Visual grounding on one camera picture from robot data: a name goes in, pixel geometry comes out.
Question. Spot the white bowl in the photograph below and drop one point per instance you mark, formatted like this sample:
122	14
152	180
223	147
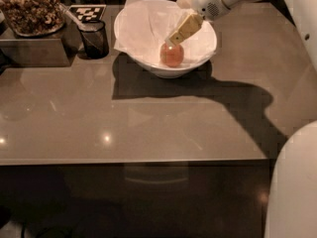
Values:
165	68

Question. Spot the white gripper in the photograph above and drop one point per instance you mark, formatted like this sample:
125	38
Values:
207	3

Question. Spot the black white marker tag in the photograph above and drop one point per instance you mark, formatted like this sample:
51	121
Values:
88	12

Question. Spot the glass bowl of snacks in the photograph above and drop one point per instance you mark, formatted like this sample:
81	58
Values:
32	18

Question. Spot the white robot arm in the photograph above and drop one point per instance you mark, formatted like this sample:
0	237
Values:
292	200

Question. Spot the grey metal box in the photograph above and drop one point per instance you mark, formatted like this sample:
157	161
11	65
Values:
57	49

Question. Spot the red orange apple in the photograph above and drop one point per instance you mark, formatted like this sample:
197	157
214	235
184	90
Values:
171	56

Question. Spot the white spoon in cup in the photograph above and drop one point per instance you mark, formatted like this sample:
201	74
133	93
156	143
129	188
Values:
72	17

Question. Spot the white paper liner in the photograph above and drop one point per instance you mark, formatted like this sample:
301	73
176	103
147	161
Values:
145	30

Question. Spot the black mesh pen cup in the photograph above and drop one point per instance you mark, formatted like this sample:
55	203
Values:
94	38

